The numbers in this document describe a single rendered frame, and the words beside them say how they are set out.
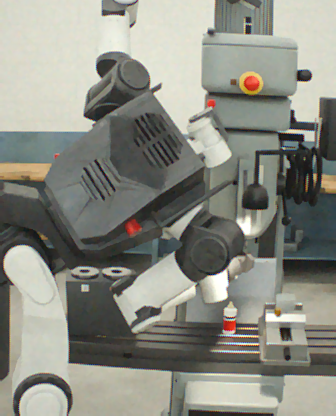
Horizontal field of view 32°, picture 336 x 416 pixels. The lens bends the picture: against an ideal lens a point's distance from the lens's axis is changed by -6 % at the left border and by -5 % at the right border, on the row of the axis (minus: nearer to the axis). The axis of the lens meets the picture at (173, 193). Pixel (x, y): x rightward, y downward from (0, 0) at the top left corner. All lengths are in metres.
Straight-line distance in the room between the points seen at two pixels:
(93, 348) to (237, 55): 0.97
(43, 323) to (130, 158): 0.43
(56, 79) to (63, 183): 4.95
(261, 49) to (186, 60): 4.44
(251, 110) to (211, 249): 0.52
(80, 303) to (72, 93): 4.42
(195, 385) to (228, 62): 0.96
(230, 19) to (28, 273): 1.06
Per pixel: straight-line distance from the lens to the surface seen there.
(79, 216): 1.25
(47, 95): 6.22
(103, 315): 1.91
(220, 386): 1.88
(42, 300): 1.35
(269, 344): 1.76
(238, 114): 1.67
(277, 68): 1.58
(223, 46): 1.57
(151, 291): 1.39
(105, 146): 1.24
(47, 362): 1.45
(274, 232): 2.24
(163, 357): 1.89
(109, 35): 1.52
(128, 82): 1.39
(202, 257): 1.28
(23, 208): 1.31
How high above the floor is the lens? 1.77
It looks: 11 degrees down
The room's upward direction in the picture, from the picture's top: 2 degrees clockwise
